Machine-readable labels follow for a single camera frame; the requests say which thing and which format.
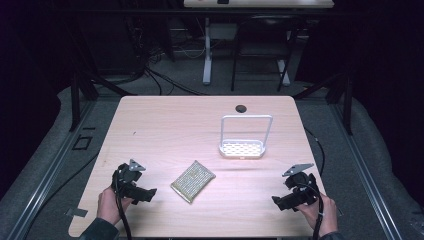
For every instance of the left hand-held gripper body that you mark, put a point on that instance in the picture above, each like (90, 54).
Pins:
(126, 176)

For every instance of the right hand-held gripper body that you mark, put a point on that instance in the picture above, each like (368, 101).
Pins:
(300, 185)

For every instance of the person's right hand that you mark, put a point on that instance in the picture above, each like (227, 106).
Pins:
(320, 216)

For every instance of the person's left hand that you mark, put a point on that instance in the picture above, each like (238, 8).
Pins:
(108, 206)

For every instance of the square metal mesh plate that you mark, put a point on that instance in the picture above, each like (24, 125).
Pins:
(193, 181)

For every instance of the small black tape strip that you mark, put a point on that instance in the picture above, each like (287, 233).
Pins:
(89, 128)

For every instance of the grey tape piece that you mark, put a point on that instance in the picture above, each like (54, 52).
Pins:
(76, 212)

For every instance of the black metal stand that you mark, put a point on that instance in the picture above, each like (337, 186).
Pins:
(348, 103)
(75, 100)

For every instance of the dark round table grommet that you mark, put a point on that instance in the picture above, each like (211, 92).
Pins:
(240, 108)

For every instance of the black chair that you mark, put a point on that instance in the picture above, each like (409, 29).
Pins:
(263, 50)

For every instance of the white background desk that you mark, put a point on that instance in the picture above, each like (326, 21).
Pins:
(260, 3)

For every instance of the metal floor rail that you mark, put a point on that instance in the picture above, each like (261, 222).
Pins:
(50, 170)
(366, 173)

